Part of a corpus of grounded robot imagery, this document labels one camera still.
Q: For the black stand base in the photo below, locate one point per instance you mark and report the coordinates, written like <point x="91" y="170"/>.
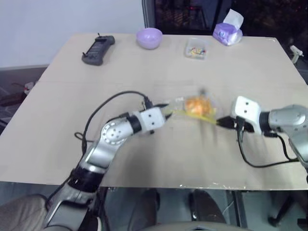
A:
<point x="288" y="211"/>

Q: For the orange snack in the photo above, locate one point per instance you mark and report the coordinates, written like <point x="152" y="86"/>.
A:
<point x="207" y="106"/>
<point x="192" y="107"/>

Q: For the clear plastic zip bag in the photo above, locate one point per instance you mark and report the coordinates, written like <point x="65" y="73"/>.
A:
<point x="180" y="106"/>

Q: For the purple plastic bowl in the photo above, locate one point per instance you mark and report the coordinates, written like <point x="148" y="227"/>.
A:
<point x="149" y="38"/>

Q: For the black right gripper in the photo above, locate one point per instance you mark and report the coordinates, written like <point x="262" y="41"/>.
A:
<point x="239" y="124"/>

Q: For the clear box of coloured clips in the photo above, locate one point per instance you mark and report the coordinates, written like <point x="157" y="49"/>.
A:
<point x="197" y="49"/>

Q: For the purple tissue pack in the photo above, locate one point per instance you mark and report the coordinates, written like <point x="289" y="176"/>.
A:
<point x="227" y="33"/>

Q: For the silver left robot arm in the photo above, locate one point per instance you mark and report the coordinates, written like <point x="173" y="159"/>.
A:
<point x="108" y="142"/>

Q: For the dark rounded shape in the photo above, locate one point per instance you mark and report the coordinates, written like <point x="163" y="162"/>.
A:
<point x="207" y="207"/>

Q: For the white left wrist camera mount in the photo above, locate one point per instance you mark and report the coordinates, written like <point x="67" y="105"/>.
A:
<point x="152" y="119"/>

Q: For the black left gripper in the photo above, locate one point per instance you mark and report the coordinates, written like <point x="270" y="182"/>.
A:
<point x="149" y="104"/>

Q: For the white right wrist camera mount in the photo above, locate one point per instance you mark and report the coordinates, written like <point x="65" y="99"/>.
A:
<point x="245" y="108"/>

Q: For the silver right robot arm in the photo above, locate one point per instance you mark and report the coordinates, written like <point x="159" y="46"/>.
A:
<point x="288" y="120"/>

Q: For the black handheld remote controller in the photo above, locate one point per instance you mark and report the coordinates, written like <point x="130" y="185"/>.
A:
<point x="97" y="50"/>

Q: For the white plastic clamp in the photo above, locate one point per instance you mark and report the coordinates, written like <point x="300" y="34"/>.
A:
<point x="297" y="54"/>

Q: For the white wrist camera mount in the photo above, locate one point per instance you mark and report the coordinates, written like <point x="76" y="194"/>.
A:
<point x="152" y="119"/>
<point x="245" y="108"/>

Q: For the grey upright post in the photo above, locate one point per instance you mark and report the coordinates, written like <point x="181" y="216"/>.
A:
<point x="148" y="13"/>

